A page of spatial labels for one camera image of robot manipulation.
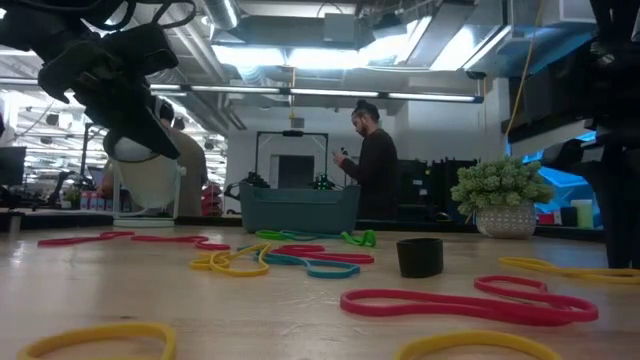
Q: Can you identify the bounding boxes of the black monitor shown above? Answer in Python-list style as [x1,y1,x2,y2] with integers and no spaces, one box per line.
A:
[0,145,28,188]

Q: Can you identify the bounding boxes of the green plant in white pot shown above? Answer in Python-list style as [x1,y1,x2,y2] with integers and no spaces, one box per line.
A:
[448,154,556,240]

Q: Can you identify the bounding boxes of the yellow rubber band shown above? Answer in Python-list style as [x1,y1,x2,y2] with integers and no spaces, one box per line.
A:
[497,255,640,287]
[188,242,273,278]
[16,321,562,360]

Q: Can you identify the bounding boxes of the grey ceiling box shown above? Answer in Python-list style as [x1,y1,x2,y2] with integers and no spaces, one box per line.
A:
[322,12,358,44]

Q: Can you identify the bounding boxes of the yellow hanging cable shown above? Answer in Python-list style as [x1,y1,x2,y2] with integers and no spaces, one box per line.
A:
[288,66,298,120]

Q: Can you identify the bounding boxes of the linear ceiling light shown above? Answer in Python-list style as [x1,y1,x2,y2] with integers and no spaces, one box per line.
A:
[0,76,485,105]

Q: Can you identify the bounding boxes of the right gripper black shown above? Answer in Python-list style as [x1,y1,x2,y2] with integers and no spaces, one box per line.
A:
[541,127,640,270]

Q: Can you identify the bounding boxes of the yellow-green container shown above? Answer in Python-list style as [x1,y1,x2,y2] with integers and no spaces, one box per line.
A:
[570,198,595,230]

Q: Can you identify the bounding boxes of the black round cup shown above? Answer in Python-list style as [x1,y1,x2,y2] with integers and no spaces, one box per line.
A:
[395,237,445,280]

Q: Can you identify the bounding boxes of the black cabinet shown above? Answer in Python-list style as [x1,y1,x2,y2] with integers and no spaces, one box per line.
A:
[397,156,480,224]

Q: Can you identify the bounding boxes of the teal plastic bin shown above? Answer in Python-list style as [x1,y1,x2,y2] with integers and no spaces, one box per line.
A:
[238,181,363,235]

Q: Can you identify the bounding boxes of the long blue rubber band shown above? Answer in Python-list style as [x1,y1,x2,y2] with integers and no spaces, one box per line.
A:
[281,230,347,241]
[236,244,362,280]

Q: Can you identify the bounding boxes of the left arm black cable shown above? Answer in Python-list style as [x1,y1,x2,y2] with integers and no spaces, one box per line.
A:
[82,0,199,32]

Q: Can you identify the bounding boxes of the bright green rubber band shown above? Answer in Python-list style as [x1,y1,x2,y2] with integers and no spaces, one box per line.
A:
[340,229,378,248]

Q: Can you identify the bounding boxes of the long yellow cable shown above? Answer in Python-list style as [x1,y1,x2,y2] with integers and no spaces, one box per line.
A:
[503,0,547,137]

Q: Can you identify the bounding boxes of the person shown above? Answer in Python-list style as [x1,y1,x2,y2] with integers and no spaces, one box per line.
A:
[96,98,210,218]
[332,98,401,222]

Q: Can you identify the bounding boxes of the shelf of small products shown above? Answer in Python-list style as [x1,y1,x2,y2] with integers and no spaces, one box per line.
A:
[79,189,114,212]

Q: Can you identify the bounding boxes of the silver air duct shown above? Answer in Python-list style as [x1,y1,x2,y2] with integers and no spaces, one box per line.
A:
[199,0,242,32]

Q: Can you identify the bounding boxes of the black gantry frame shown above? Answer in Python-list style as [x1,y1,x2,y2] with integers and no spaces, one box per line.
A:
[253,129,331,191]

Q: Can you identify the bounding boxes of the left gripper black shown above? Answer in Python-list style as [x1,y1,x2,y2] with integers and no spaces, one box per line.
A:
[37,27,181,162]

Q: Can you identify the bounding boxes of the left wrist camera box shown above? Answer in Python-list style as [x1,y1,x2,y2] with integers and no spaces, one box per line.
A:
[127,24,181,76]

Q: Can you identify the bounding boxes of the red shelf items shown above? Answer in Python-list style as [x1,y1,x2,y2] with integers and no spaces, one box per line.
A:
[202,182,224,217]

